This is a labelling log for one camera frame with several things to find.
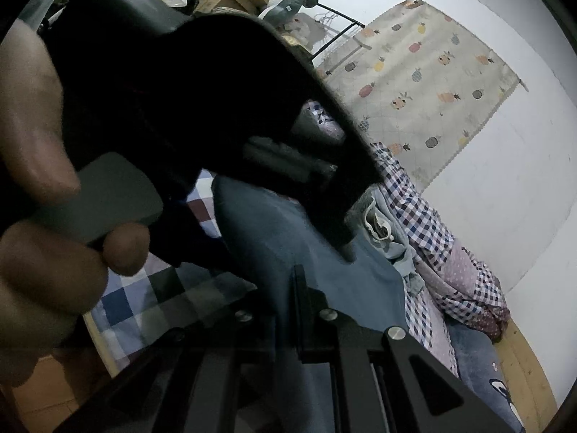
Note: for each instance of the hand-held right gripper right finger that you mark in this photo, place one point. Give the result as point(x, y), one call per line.
point(311, 324)

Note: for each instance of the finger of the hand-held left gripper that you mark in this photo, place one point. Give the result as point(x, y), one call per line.
point(315, 198)

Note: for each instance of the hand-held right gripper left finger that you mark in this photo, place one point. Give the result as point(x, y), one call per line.
point(225, 361)

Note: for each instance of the teal sweatshirt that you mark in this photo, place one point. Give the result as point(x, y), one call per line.
point(288, 252)

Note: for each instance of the light blue denim pants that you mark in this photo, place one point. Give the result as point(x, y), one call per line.
point(396, 234)

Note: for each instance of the blue plush pillow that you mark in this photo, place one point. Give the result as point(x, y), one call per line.
point(487, 370)

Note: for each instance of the black clothes rack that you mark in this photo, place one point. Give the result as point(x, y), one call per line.
point(342, 27)

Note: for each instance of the person's left hand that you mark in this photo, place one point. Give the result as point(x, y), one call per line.
point(40, 288)

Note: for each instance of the checked patchwork quilt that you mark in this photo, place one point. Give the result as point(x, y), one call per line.
point(428, 230)

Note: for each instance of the checked bed sheet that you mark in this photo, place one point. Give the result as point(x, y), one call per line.
point(117, 306)

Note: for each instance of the white plastic bag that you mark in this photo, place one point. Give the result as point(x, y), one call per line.
point(302, 27)

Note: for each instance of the green plush toy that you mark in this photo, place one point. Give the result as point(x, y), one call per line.
point(288, 4)

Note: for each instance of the pineapple print wall mat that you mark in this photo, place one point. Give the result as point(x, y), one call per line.
point(428, 81)

